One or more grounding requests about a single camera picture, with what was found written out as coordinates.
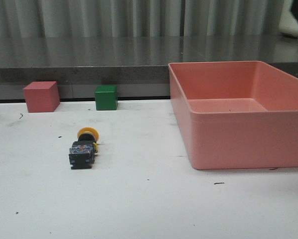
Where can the yellow mushroom push button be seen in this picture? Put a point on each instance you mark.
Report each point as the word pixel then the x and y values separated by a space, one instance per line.
pixel 83 151

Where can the green cube block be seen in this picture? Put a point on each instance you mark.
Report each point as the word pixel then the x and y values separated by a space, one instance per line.
pixel 106 98

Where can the pink plastic bin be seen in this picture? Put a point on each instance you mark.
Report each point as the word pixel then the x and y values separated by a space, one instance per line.
pixel 237 114

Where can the pink cube block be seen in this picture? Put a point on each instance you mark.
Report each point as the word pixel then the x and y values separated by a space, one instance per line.
pixel 41 96

